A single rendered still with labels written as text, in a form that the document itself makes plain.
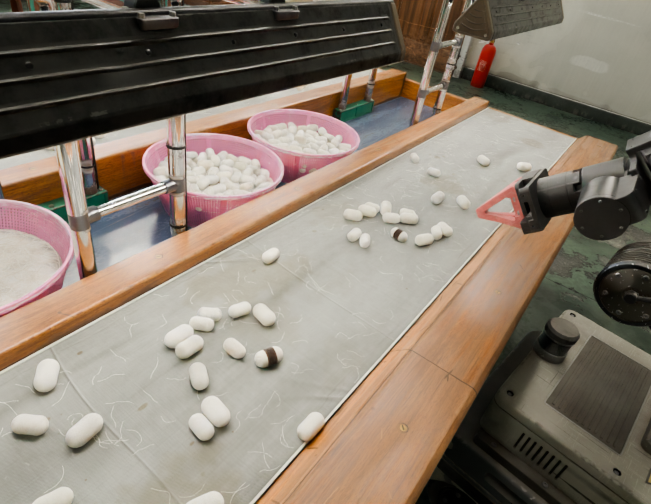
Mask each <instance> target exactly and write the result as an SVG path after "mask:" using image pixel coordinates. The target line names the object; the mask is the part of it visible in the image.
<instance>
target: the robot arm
mask: <svg viewBox="0 0 651 504"><path fill-rule="evenodd" d="M626 153H627V154H628V156H629V159H627V158H626V157H621V158H617V159H614V160H610V161H606V162H602V163H598V164H594V165H590V166H586V167H583V168H579V169H575V170H571V171H567V172H563V173H559V174H555V175H551V176H549V174H548V171H547V169H546V168H544V169H538V170H534V171H530V172H527V173H526V174H525V175H524V176H523V177H520V178H518V179H516V180H515V181H514V182H512V183H511V184H510V185H508V186H507V187H506V188H504V189H503V190H502V191H500V192H499V193H497V194H496V195H495V196H493V197H492V198H491V199H489V200H488V201H487V202H485V203H484V204H482V205H481V206H480V207H478V208H477V209H476V213H477V216H478V218H480V219H485V220H490V221H495V222H499V223H503V224H506V225H509V226H513V227H516V228H520V229H522V231H523V233H524V235H526V234H531V233H537V232H541V231H543V230H544V229H545V227H546V226H547V224H548V223H549V221H550V220H551V218H552V217H556V216H561V215H566V214H571V213H574V216H573V221H574V225H575V227H576V229H577V230H578V231H579V232H580V233H581V234H582V235H584V236H586V237H588V238H590V239H593V240H601V241H603V240H611V239H614V238H617V237H619V236H620V235H622V234H623V233H624V232H625V231H626V230H627V228H628V227H629V225H631V224H635V223H638V222H640V221H642V220H644V219H645V218H646V217H647V215H648V212H649V208H650V205H651V131H648V132H646V133H643V134H641V135H639V136H636V137H634V138H631V139H629V140H628V141H627V146H626ZM505 198H510V199H511V203H512V206H513V209H514V212H490V211H488V209H489V208H491V207H492V206H494V205H495V204H497V203H498V202H500V201H502V200H503V199H505Z"/></svg>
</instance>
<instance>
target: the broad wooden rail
mask: <svg viewBox="0 0 651 504"><path fill-rule="evenodd" d="M617 150H618V145H615V144H613V143H610V142H607V141H604V140H601V139H598V138H595V137H592V136H589V135H588V136H587V135H586V136H584V137H581V138H579V139H577V140H576V141H575V142H574V143H573V144H572V145H571V146H570V147H569V148H568V150H567V151H566V152H565V153H564V154H563V155H562V156H561V158H560V159H559V160H558V161H557V162H556V163H555V164H554V165H553V167H552V168H551V169H550V170H549V171H548V174H549V176H551V175H555V174H559V173H563V172H567V171H571V170H575V169H579V168H583V167H586V166H590V165H594V164H598V163H602V162H606V161H610V160H612V159H613V157H614V155H615V153H616V152H617ZM573 216H574V213H571V214H566V215H561V216H556V217H552V218H551V220H550V221H549V223H548V224H547V226H546V227H545V229H544V230H543V231H541V232H537V233H531V234H526V235H524V233H523V231H522V229H520V228H516V227H513V226H509V225H506V224H503V223H502V224H501V226H500V227H499V228H498V229H497V230H496V231H495V232H494V234H493V235H492V236H491V237H490V238H489V239H488V240H487V242H486V243H485V244H484V245H483V246H482V247H481V248H480V249H479V251H478V252H477V253H476V254H475V255H474V256H473V257H472V259H471V260H470V261H469V262H468V263H467V264H466V265H465V267H464V268H463V269H462V270H461V271H460V272H459V273H458V274H457V276H456V277H455V278H454V279H453V280H452V281H451V282H450V284H449V285H448V286H447V287H446V288H445V289H444V290H443V291H442V293H441V294H440V295H439V296H438V297H437V298H436V299H435V301H434V302H433V303H432V304H431V305H430V306H429V307H428V309H427V310H426V311H425V312H424V313H423V314H422V315H421V316H420V318H419V319H418V320H417V321H416V322H415V323H414V324H413V326H412V327H411V328H410V329H409V330H408V331H407V332H406V333H405V335H404V336H403V337H402V338H401V339H400V340H399V341H398V343H397V344H396V345H395V346H394V347H393V348H392V349H391V351H390V352H389V353H388V354H387V355H386V356H385V357H384V358H383V360H382V361H381V362H380V363H379V364H378V365H377V366H376V368H375V369H374V370H373V371H372V372H371V373H370V374H369V375H368V377H367V378H366V379H365V380H364V381H363V382H362V383H361V385H360V386H359V387H358V388H357V389H356V390H355V391H354V393H353V394H352V395H351V396H350V397H349V398H348V399H347V400H346V402H345V403H344V404H343V405H342V406H341V407H340V408H339V410H338V411H337V412H336V413H335V414H334V415H333V416H332V417H331V419H330V420H329V421H328V422H327V423H326V424H325V425H324V427H323V428H322V429H321V430H320V431H319V432H318V433H317V435H316V436H315V437H314V438H313V439H312V440H311V441H310V442H309V444H308V445H307V446H306V447H305V448H304V449H303V450H302V452H301V453H300V454H299V455H298V456H297V457H296V458H295V459H294V461H293V462H292V463H291V464H290V465H289V466H288V467H287V469H286V470H285V471H284V472H283V473H282V474H281V475H280V477H279V478H278V479H277V480H276V481H275V482H274V483H273V484H272V486H271V487H270V488H269V489H268V490H267V491H266V492H265V494H264V495H263V496H262V497H261V498H260V499H259V500H258V501H257V503H256V504H415V503H416V501H417V500H418V498H419V496H420V494H421V493H422V491H423V489H424V487H425V486H426V484H427V482H428V480H429V479H430V477H431V475H432V473H433V472H434V470H435V468H436V466H437V465H438V463H439V461H440V459H441V458H442V456H443V454H444V452H445V451H446V449H447V447H448V445H449V444H450V442H451V440H452V438H453V437H454V435H455V433H456V431H457V430H458V428H459V426H460V424H461V423H462V421H463V419H464V417H465V416H466V414H467V412H468V410H469V409H470V407H471V405H472V403H473V402H474V400H475V398H476V396H477V395H478V393H479V391H480V389H481V388H482V386H483V384H484V382H485V380H486V379H487V377H488V375H489V373H490V372H491V370H492V368H493V366H494V365H495V363H496V361H497V359H498V358H499V356H500V354H501V352H502V351H503V349H504V347H505V345H506V344H507V342H508V340H509V338H510V337H511V335H512V333H513V331H514V330H515V328H516V326H517V324H518V323H519V321H520V319H521V317H522V316H523V314H524V312H525V310H526V309H527V307H528V305H529V303H530V302H531V300H532V298H533V296H534V295H535V293H536V291H537V289H538V288H539V286H540V284H541V282H542V281H543V279H544V277H545V275H546V274H547V272H548V270H549V268H550V267H551V265H552V263H553V261H554V260H555V258H556V256H557V254H558V253H559V251H560V249H561V247H562V246H563V244H564V242H565V240H566V239H567V237H568V235H569V234H570V232H571V230H572V228H573V227H574V221H573Z"/></svg>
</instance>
